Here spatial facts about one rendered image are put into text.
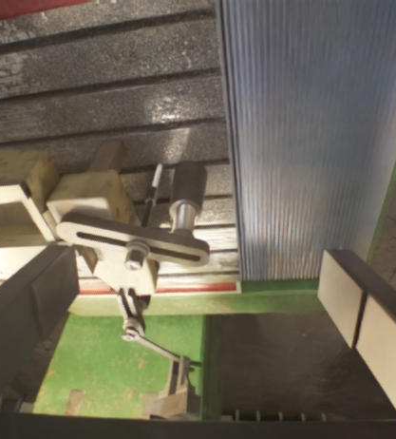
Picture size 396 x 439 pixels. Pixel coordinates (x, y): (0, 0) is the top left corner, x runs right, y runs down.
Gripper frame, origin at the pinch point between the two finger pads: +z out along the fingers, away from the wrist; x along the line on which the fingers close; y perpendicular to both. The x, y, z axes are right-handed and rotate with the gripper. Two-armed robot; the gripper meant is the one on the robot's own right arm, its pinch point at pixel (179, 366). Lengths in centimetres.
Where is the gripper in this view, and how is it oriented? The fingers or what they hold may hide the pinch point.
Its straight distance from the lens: 93.1
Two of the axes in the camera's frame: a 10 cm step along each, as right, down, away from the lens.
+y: 6.8, 5.7, 4.6
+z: 0.6, -6.7, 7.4
